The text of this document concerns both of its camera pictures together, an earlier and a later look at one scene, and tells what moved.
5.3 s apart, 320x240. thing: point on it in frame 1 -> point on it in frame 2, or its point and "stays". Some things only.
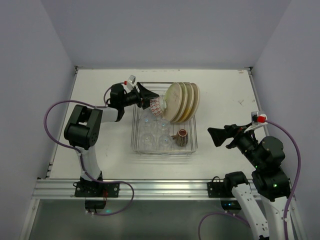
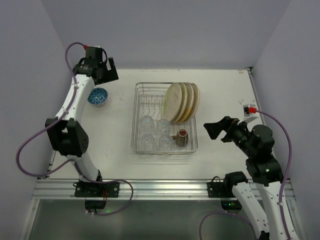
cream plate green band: (184, 102) stays
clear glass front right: (165, 143) stays
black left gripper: (139, 97) -> (107, 75)
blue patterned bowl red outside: (156, 106) -> (98, 96)
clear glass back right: (163, 126) stays
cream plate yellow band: (190, 102) stays
